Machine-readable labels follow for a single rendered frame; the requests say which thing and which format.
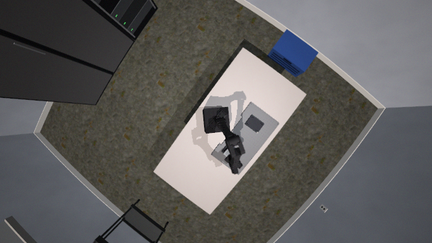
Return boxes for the dark grey rectangular frame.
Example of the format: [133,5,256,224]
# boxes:
[245,115,264,133]

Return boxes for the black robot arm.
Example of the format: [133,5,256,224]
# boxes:
[208,110,245,174]

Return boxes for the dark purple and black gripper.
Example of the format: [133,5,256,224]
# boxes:
[224,154,231,163]

